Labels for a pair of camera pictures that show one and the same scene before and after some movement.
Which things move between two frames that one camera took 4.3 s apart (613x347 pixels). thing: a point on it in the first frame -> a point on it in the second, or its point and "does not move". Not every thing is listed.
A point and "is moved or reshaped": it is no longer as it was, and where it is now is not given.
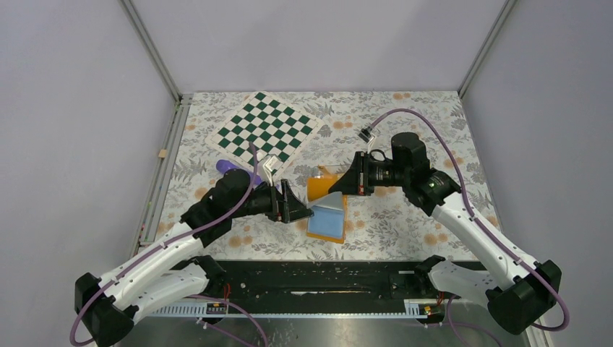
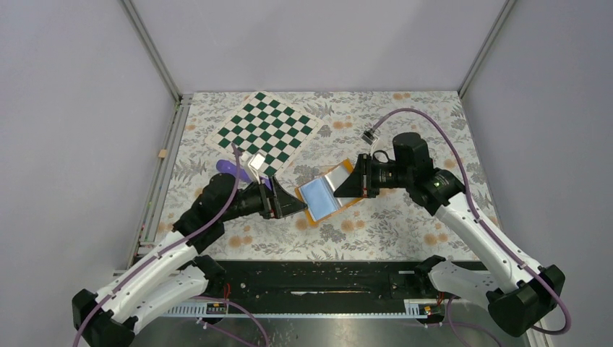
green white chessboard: x=277 y=131 does not move
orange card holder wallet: x=329 y=221 is moved or reshaped
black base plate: x=368 y=288 does not move
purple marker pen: x=225 y=165 does not move
